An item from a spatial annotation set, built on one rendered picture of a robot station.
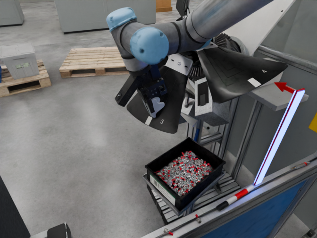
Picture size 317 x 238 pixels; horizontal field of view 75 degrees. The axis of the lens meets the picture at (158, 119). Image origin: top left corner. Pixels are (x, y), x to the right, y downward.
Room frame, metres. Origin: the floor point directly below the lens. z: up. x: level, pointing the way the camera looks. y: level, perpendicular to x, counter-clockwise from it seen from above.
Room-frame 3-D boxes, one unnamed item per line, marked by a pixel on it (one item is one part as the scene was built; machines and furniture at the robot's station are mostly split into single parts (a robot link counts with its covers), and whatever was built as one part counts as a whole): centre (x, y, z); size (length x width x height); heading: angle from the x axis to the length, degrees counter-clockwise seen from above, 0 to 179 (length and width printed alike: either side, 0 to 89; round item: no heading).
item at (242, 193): (0.34, -0.22, 0.87); 0.14 x 0.01 x 0.01; 120
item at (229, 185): (0.92, -0.28, 0.04); 0.62 x 0.45 x 0.08; 115
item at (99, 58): (3.54, 0.99, 0.07); 1.20 x 1.00 x 0.15; 98
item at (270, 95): (1.05, -0.61, 0.85); 0.36 x 0.24 x 0.03; 25
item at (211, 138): (0.93, -0.30, 0.56); 0.19 x 0.04 x 0.04; 115
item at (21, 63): (2.91, 1.99, 0.31); 0.60 x 0.42 x 0.33; 31
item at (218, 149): (0.98, -0.40, 0.58); 0.09 x 0.05 x 1.15; 25
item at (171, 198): (0.46, -0.09, 0.85); 0.22 x 0.17 x 0.07; 131
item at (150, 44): (0.50, 0.02, 1.26); 0.11 x 0.11 x 0.08; 30
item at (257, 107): (1.05, -0.61, 0.42); 0.04 x 0.04 x 0.83; 25
